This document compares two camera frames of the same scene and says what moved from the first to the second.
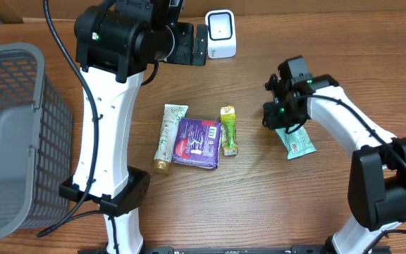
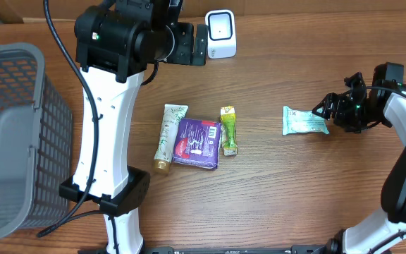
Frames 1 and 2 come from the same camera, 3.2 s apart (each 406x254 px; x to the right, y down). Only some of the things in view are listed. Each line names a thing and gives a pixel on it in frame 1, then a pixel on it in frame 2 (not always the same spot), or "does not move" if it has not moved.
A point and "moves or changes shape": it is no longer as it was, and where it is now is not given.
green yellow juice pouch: (228, 115) does not move
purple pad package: (197, 143) does not move
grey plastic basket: (25, 143) does not move
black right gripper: (277, 121) -> (343, 102)
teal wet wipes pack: (297, 143) moves or changes shape
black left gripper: (182, 34) does not move
